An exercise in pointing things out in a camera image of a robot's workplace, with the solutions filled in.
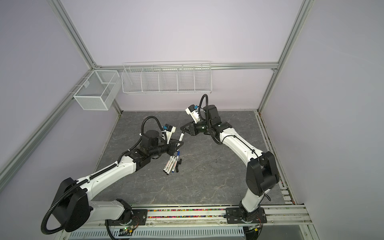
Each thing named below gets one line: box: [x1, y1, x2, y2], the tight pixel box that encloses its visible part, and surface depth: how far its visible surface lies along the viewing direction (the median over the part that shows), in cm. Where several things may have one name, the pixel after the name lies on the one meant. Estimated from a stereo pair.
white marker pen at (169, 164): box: [165, 155, 175, 174], surface depth 93 cm
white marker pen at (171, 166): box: [166, 156, 177, 175], surface depth 93 cm
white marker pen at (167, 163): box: [163, 156, 174, 172], surface depth 93 cm
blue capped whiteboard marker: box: [171, 151, 180, 173], surface depth 93 cm
